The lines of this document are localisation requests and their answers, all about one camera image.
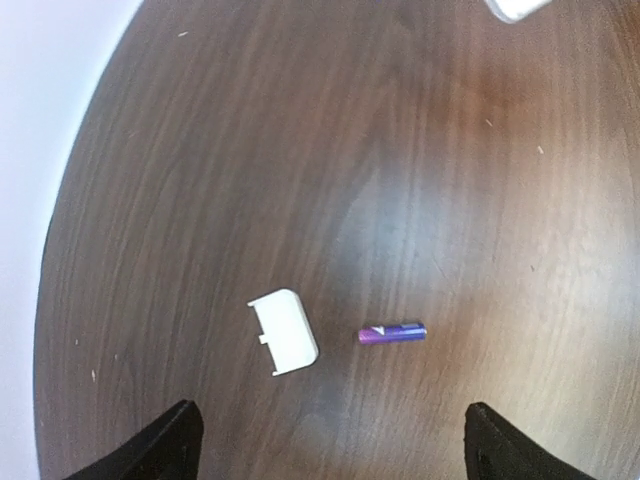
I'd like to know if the white remote control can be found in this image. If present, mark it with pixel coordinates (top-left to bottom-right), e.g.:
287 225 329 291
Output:
485 0 550 24

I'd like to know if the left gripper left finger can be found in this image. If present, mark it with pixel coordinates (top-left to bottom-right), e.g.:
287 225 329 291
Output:
69 400 204 480

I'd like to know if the purple AAA battery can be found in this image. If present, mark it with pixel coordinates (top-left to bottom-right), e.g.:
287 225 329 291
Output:
358 323 427 345

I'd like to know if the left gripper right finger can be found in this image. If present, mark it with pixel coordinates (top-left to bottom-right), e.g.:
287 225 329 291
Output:
464 402 591 480

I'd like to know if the white battery cover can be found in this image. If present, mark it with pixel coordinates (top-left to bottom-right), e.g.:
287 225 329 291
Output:
247 288 319 377

